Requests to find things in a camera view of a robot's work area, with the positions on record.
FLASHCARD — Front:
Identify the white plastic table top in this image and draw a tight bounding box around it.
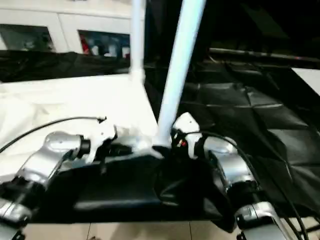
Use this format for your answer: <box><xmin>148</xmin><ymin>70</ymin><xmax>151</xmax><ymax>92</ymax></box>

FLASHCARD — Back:
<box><xmin>0</xmin><ymin>71</ymin><xmax>167</xmax><ymax>173</ymax></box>

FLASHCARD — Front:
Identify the white plastic table leg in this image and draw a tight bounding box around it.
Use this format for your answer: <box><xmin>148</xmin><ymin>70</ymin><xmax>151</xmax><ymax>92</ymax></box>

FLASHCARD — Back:
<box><xmin>152</xmin><ymin>0</ymin><xmax>208</xmax><ymax>148</ymax></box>
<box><xmin>128</xmin><ymin>0</ymin><xmax>146</xmax><ymax>81</ymax></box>

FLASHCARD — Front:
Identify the black work mat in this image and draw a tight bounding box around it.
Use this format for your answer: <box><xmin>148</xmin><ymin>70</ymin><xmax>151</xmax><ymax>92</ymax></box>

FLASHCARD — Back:
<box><xmin>0</xmin><ymin>48</ymin><xmax>320</xmax><ymax>233</ymax></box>

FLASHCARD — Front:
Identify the grey metal rod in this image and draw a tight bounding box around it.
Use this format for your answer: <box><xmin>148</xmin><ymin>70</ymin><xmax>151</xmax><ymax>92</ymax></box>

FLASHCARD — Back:
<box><xmin>209</xmin><ymin>48</ymin><xmax>320</xmax><ymax>63</ymax></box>

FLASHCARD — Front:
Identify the white sideboard with glass doors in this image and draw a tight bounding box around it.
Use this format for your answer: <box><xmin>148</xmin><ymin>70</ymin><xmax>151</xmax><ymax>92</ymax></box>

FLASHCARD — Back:
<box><xmin>0</xmin><ymin>0</ymin><xmax>146</xmax><ymax>58</ymax></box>

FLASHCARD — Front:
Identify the black backdrop cloth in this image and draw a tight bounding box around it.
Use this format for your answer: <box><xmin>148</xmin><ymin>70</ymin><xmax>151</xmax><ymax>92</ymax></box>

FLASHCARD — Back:
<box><xmin>143</xmin><ymin>0</ymin><xmax>320</xmax><ymax>65</ymax></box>

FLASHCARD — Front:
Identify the white flat panel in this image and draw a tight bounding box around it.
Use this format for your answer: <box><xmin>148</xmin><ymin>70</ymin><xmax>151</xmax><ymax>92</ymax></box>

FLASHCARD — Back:
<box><xmin>291</xmin><ymin>67</ymin><xmax>320</xmax><ymax>97</ymax></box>

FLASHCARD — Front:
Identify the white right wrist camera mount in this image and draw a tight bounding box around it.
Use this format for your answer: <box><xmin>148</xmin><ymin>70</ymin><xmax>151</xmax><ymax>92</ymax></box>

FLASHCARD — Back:
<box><xmin>172</xmin><ymin>112</ymin><xmax>202</xmax><ymax>160</ymax></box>

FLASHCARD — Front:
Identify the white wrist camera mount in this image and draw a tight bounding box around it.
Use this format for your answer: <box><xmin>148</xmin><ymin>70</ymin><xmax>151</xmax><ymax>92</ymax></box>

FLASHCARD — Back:
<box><xmin>172</xmin><ymin>112</ymin><xmax>202</xmax><ymax>160</ymax></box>
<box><xmin>86</xmin><ymin>116</ymin><xmax>118</xmax><ymax>165</ymax></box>

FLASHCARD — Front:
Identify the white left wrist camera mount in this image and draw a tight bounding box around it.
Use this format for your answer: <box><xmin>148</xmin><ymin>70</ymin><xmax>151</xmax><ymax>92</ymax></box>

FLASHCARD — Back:
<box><xmin>86</xmin><ymin>116</ymin><xmax>118</xmax><ymax>165</ymax></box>

